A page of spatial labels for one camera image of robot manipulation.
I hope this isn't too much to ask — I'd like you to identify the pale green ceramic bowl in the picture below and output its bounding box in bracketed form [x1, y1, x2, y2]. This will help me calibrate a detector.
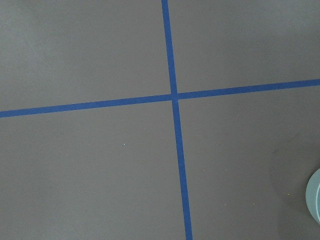
[305, 169, 320, 224]

